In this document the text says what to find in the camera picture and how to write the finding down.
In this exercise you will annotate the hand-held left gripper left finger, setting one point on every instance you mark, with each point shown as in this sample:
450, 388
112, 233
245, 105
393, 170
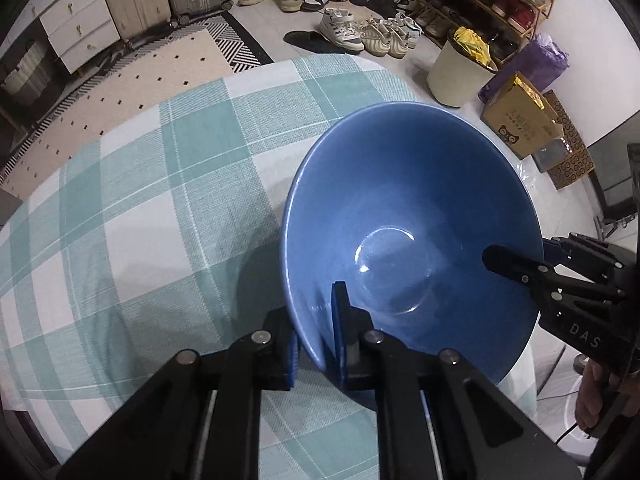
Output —
291, 370

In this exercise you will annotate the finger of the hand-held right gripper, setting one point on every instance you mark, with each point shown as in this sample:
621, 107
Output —
510, 265
585, 260

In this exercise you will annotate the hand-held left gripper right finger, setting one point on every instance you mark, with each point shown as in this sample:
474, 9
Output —
340, 340

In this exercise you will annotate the blue bowl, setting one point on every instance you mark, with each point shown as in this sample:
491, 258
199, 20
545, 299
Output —
400, 185

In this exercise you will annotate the person's right hand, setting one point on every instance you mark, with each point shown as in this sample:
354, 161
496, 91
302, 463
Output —
590, 400

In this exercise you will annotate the dark furniture piece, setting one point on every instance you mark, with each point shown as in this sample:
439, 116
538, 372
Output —
615, 170

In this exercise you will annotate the brown patterned flat box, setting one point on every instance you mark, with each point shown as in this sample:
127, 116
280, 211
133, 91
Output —
575, 165

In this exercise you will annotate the grey flat package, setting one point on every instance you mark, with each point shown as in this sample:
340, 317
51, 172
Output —
550, 155

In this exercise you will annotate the printed cardboard box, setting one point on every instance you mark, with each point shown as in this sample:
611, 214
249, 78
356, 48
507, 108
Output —
515, 125

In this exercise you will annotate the cream trash bin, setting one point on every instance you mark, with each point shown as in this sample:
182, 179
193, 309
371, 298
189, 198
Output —
455, 80

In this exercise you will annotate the purple plastic bag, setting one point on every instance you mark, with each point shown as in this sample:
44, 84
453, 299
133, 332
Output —
545, 60

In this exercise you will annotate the teal checked tablecloth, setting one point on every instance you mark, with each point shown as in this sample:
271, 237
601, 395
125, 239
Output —
150, 210

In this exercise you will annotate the yellow bag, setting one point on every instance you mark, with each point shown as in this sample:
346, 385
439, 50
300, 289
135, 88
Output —
472, 45

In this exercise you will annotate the wooden shoe rack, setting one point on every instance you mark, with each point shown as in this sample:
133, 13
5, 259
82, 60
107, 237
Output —
542, 17

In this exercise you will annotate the collection of sneakers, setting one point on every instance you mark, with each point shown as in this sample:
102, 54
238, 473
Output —
515, 10

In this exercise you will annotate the pile of loose shoes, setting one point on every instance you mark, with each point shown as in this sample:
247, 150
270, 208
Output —
340, 27

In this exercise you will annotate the cream diamond pattern rug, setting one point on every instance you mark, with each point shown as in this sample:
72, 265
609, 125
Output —
165, 75

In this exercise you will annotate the woven laundry basket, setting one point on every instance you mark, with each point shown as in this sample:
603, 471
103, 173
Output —
22, 72

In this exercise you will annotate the white drawer cabinet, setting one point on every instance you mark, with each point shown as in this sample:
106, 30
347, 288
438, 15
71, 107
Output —
80, 25

